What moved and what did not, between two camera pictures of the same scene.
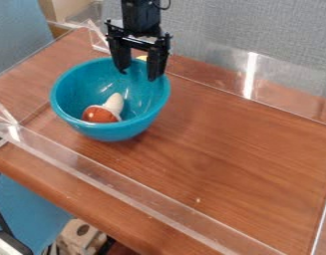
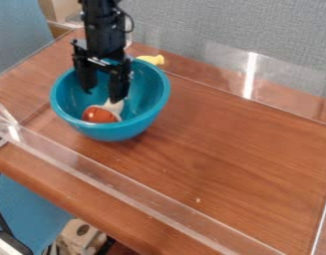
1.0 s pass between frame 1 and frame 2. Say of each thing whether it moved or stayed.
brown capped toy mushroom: stayed
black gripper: moved
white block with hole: stayed
